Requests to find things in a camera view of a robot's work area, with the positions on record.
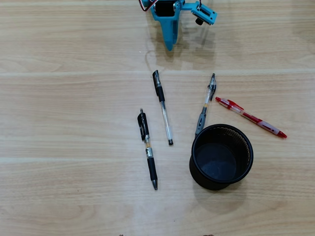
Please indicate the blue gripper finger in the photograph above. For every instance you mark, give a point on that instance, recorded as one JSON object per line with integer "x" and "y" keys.
{"x": 169, "y": 34}

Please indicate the clear gel pen black cap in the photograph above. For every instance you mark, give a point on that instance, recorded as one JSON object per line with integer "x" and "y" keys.
{"x": 160, "y": 94}

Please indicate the grey clear retractable pen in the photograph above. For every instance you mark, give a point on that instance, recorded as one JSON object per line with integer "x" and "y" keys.
{"x": 200, "y": 121}

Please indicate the red white retractable pen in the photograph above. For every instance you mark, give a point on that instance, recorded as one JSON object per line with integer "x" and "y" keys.
{"x": 251, "y": 117}

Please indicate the black retractable pen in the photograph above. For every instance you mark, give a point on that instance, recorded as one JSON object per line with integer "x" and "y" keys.
{"x": 152, "y": 169}

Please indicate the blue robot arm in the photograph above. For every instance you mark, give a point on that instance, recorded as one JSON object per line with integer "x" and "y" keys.
{"x": 147, "y": 2}

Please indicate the black mesh pen holder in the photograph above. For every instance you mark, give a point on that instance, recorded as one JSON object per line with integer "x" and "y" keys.
{"x": 216, "y": 162}

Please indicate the blue wrist camera module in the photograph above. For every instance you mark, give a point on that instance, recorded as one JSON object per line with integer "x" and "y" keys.
{"x": 206, "y": 13}

